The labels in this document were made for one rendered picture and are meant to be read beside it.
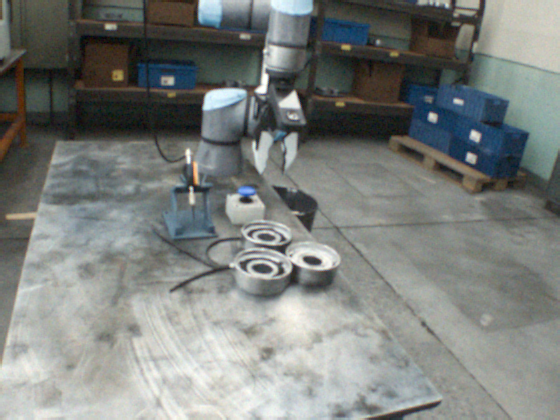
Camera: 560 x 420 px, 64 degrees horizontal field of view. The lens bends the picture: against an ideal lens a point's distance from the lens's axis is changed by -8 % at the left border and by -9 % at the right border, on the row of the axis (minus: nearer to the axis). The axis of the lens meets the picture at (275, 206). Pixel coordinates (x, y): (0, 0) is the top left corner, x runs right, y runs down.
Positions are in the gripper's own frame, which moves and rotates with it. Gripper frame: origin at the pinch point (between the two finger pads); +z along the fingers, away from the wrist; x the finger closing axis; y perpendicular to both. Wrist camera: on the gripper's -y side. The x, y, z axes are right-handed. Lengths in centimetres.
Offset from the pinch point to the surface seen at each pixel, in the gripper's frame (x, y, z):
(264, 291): 6.6, -20.1, 15.1
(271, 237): -0.3, -2.6, 14.1
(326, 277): -5.6, -19.1, 14.0
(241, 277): 10.4, -18.0, 13.2
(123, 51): 18, 337, 20
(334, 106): -181, 330, 57
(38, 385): 43, -37, 16
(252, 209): 1.0, 7.4, 12.3
